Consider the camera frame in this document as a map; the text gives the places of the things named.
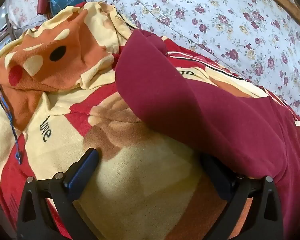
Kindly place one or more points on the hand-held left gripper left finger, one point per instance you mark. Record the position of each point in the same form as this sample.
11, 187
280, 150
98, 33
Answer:
82, 172

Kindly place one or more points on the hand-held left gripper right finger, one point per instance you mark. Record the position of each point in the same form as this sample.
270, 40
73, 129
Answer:
216, 177

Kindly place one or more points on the maroon garment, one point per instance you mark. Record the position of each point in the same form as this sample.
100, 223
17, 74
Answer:
190, 92

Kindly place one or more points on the orange yellow red printed blanket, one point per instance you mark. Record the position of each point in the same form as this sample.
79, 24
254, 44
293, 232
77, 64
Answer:
140, 192

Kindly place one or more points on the white floral quilt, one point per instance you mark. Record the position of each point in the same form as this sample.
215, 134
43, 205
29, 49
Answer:
215, 17

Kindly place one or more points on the metal rack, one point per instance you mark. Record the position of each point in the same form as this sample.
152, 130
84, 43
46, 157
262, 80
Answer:
8, 27

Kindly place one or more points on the white floral pillow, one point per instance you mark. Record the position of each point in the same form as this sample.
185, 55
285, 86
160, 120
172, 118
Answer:
22, 0

